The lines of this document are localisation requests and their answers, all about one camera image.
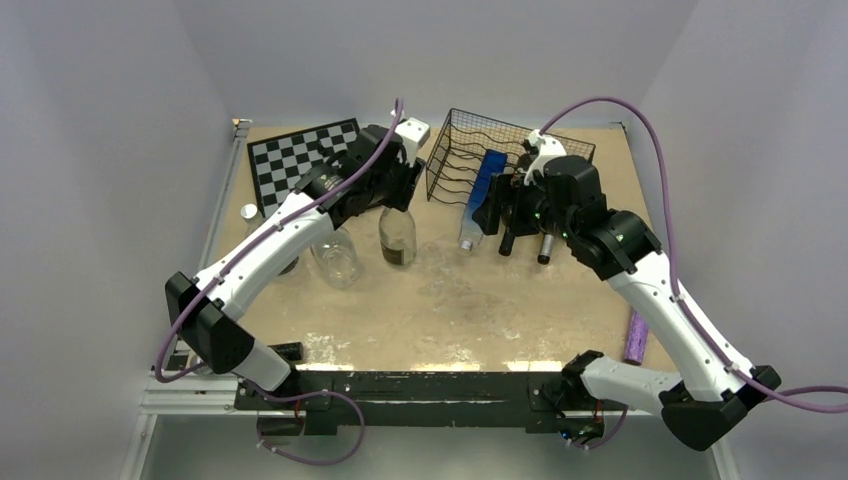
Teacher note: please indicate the black wire wine rack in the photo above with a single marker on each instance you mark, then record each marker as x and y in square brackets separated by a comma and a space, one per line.
[457, 154]

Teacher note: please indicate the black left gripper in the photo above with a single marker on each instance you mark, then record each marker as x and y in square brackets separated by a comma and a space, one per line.
[409, 177]

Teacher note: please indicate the round clear bottle silver cap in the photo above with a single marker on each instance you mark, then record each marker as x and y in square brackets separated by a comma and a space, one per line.
[337, 260]

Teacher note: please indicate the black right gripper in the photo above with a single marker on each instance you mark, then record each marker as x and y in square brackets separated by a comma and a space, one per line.
[502, 191]

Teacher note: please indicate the clear round flask bottle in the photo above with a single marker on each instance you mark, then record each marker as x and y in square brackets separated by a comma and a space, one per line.
[252, 216]

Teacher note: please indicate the clear glass bottle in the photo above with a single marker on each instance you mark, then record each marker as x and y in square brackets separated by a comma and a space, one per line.
[398, 239]

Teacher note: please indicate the purple glitter microphone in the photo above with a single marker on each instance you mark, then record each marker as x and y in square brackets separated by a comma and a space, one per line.
[636, 340]

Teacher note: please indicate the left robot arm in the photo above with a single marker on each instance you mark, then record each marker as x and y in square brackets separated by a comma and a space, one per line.
[381, 167]

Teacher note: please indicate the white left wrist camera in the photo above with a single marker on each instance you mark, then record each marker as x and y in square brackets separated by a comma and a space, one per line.
[414, 134]

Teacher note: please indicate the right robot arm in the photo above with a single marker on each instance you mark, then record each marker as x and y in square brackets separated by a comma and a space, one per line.
[714, 386]

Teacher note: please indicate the black white chessboard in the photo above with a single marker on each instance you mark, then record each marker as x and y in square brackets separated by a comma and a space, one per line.
[278, 163]

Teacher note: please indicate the dark green wine bottle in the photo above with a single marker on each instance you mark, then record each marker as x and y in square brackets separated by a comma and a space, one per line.
[508, 239]

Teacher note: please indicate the blue rectangular glass bottle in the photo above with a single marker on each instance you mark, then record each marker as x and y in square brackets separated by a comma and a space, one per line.
[471, 234]

